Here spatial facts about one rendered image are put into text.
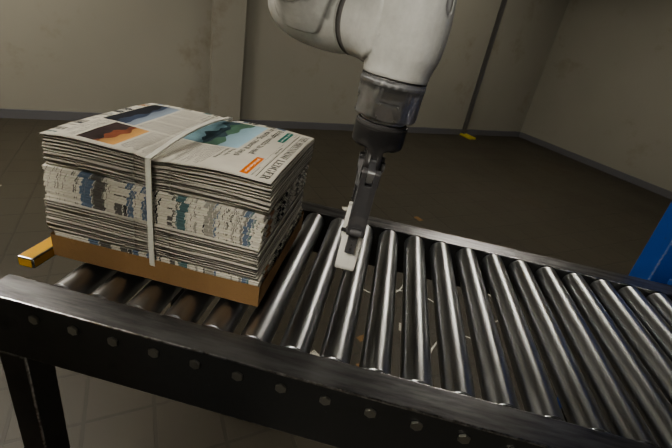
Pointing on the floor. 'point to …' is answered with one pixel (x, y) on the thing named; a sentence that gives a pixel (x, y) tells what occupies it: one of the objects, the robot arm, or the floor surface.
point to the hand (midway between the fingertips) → (349, 239)
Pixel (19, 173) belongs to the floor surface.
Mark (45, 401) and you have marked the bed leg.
